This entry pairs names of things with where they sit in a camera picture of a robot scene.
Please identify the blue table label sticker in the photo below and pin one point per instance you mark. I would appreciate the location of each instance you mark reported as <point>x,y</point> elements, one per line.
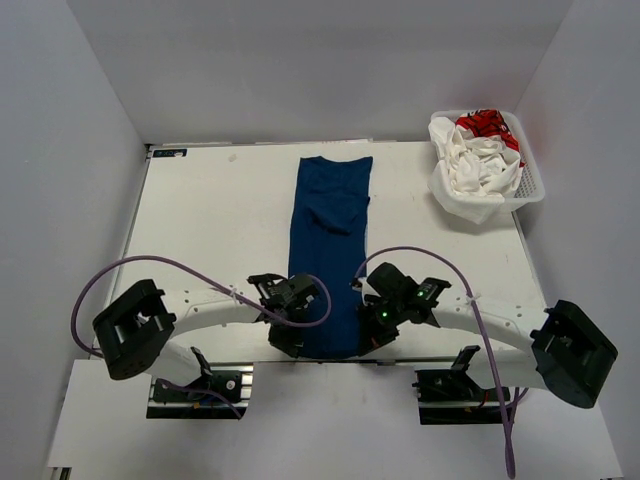
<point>169,153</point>

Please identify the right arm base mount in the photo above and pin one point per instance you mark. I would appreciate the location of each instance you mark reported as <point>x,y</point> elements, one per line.
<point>447,397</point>

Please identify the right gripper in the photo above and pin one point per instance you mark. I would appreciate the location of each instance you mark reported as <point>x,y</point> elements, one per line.
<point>372,335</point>

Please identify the red printed white t shirt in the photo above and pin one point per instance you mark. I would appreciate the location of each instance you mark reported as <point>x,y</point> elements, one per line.
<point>486,134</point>

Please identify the white plastic basket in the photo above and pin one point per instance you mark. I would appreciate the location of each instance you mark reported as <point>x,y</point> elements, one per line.
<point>525,165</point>

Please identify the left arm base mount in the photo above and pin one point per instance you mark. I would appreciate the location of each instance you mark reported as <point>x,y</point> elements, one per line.
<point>224,397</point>

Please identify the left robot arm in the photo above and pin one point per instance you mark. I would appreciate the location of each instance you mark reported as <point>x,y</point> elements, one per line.
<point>136,332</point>

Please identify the blue t shirt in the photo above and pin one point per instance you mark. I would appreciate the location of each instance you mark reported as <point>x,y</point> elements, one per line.
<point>328,240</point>

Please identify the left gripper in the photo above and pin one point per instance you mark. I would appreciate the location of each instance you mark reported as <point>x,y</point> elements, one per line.
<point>288,342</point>

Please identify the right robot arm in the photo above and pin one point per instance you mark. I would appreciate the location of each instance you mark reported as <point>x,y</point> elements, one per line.
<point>558,349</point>

